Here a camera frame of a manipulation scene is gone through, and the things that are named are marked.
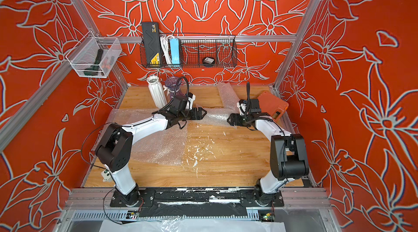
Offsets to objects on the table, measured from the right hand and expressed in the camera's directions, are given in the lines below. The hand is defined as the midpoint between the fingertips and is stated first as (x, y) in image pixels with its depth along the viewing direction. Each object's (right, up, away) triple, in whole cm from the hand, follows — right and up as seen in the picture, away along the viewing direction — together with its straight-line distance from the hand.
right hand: (230, 119), depth 91 cm
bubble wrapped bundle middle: (-7, +2, 0) cm, 8 cm away
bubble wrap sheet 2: (-36, -15, -3) cm, 39 cm away
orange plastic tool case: (+28, +8, +9) cm, 30 cm away
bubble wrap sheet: (-63, +1, +9) cm, 63 cm away
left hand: (-16, +5, -2) cm, 17 cm away
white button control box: (-63, -26, -14) cm, 70 cm away
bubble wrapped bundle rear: (0, +13, +9) cm, 16 cm away
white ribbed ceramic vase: (-44, +16, +4) cm, 47 cm away
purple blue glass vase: (-35, +21, +6) cm, 41 cm away
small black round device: (-13, +34, +4) cm, 37 cm away
